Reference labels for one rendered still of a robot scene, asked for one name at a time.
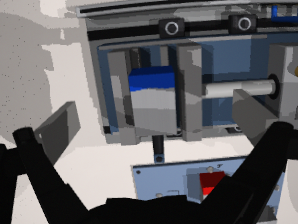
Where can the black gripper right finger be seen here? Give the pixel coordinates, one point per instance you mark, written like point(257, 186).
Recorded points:
point(241, 198)

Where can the grey block with blue end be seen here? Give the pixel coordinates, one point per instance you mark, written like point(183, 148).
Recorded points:
point(152, 92)

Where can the grey block with red end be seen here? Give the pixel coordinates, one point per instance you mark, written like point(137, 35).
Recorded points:
point(208, 181)

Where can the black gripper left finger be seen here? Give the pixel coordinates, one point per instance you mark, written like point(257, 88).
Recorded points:
point(59, 202)

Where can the grey metal block with green end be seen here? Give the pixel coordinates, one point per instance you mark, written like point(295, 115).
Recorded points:
point(267, 216)

